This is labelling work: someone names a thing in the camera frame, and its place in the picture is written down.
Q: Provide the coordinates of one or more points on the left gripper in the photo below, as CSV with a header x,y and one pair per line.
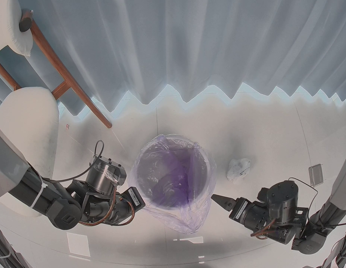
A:
x,y
128,208

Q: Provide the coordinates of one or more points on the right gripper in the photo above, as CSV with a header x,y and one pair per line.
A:
x,y
251,213

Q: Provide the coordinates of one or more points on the purple plastic bag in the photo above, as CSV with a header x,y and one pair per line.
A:
x,y
189,219

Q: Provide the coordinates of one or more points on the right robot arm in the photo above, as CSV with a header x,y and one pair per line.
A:
x,y
283,197

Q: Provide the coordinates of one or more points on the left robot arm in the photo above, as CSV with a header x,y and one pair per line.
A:
x,y
50,202

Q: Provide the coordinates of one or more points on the white trash bin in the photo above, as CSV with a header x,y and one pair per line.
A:
x,y
202,163

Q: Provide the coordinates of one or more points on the crumpled white paper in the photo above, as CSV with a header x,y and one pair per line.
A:
x,y
238,169

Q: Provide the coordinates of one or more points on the wooden chair with cream cushions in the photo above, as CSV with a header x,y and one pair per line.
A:
x,y
27,121

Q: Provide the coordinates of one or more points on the blue-green curtain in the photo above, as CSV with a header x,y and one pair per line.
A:
x,y
189,38

